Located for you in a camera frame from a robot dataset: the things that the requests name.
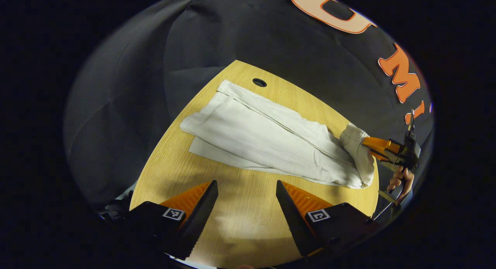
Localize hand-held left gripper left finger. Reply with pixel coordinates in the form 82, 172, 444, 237
128, 180, 219, 261

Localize white jeans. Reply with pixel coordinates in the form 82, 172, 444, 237
180, 80, 379, 189

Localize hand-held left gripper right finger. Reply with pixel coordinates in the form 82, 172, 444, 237
276, 180, 378, 258

